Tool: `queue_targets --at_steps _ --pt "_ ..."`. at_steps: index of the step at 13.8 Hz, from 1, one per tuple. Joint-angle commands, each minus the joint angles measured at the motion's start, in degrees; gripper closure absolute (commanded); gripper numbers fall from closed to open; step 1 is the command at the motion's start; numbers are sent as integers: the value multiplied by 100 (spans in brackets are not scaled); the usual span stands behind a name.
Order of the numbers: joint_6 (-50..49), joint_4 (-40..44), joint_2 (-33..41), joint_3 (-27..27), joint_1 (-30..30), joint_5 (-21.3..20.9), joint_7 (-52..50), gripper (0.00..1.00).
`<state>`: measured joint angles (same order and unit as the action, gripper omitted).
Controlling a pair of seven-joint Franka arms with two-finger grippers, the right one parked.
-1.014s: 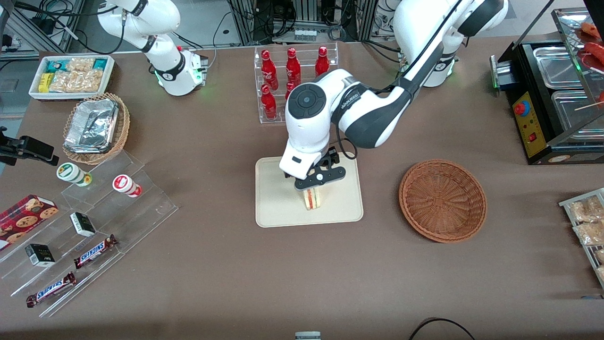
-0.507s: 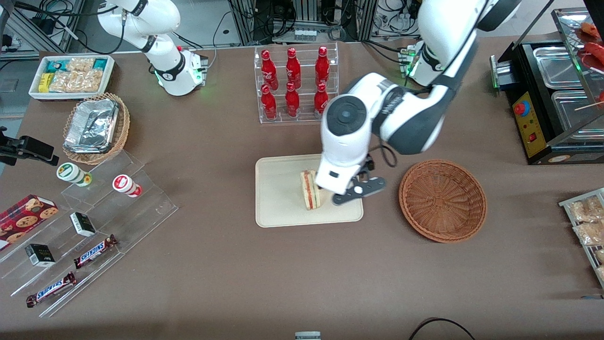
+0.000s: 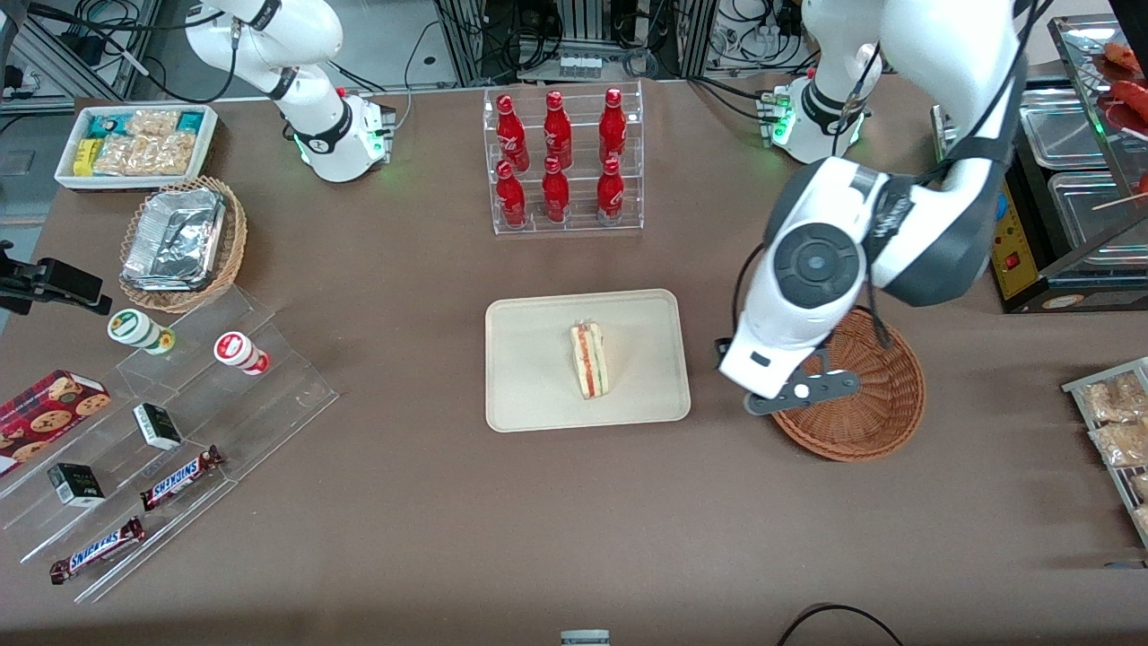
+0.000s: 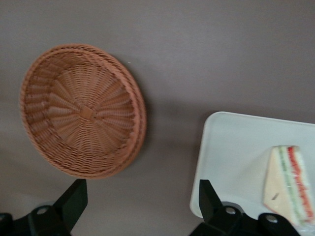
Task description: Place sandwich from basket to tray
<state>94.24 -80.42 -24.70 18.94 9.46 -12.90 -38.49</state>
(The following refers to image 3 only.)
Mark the clear cracker bag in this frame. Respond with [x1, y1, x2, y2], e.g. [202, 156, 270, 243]
[136, 132, 197, 177]
[126, 109, 181, 138]
[94, 135, 144, 177]

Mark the clear acrylic step shelf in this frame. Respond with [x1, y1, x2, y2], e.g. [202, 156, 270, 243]
[0, 285, 340, 605]

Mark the red cola bottle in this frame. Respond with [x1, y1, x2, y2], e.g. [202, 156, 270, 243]
[543, 90, 573, 170]
[542, 155, 571, 224]
[496, 94, 530, 171]
[496, 160, 528, 229]
[599, 87, 628, 165]
[596, 157, 626, 226]

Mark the clear acrylic bottle rack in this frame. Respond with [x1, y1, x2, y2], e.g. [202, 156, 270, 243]
[483, 80, 645, 236]

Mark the white rectangular snack bin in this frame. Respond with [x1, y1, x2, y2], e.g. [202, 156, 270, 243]
[55, 104, 220, 193]

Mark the steel food pan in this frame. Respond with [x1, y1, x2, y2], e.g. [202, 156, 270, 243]
[1021, 86, 1109, 172]
[1047, 170, 1148, 271]

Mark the black table edge cable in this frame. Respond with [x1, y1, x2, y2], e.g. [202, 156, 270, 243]
[775, 603, 907, 646]

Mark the triangle sandwich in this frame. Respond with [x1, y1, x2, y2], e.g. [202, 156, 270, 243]
[569, 319, 612, 401]

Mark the Snickers chocolate bar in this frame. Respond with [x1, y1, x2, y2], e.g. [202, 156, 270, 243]
[139, 445, 226, 513]
[48, 516, 146, 586]

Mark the green lid yogurt cup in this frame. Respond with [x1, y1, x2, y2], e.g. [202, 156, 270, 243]
[107, 308, 177, 356]

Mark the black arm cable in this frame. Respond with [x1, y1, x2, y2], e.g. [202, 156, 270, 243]
[731, 244, 770, 340]

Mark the small black carton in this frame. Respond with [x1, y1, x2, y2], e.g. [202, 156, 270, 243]
[47, 462, 107, 509]
[133, 403, 184, 450]

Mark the cream plastic tray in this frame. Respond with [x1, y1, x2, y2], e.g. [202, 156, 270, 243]
[484, 288, 692, 433]

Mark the light wicker basket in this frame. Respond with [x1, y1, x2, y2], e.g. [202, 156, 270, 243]
[118, 175, 248, 315]

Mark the silver foil packet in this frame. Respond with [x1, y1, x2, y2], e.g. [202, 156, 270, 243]
[121, 187, 227, 292]

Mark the brown wicker basket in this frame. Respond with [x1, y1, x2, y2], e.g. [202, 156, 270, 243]
[770, 305, 926, 463]

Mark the red tartan cookie box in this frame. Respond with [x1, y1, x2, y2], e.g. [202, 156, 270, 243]
[0, 369, 113, 477]

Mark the red lid yogurt cup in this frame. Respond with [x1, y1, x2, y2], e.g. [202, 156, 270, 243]
[213, 331, 271, 377]

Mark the metal wire display tray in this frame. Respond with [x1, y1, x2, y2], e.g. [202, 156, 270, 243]
[1061, 357, 1148, 548]

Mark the aluminium profile frame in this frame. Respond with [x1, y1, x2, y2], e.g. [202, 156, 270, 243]
[0, 0, 168, 114]
[433, 0, 720, 88]

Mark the black hot food warmer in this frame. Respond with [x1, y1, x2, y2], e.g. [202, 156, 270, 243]
[931, 13, 1148, 315]

